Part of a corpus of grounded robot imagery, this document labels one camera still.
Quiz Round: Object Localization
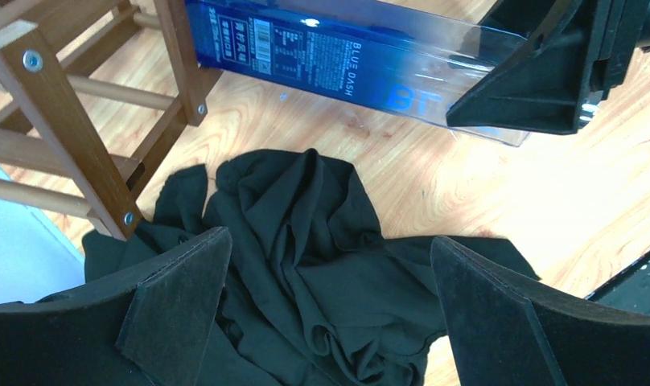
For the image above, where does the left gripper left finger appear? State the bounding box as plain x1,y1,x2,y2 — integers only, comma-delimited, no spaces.
0,228,232,385

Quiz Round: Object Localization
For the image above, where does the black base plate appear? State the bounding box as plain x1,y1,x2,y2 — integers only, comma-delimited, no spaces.
585,250,650,315

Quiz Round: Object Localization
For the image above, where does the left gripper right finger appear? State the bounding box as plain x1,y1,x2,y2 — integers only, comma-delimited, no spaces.
430,236,650,385

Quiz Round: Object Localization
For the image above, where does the brown wooden wine rack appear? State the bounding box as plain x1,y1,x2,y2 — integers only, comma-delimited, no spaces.
0,1,221,240

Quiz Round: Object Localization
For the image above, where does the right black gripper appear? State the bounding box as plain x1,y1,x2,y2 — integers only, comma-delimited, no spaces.
446,1,650,134

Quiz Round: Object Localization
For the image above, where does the black cloth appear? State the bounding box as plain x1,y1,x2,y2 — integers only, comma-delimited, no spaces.
37,148,542,386

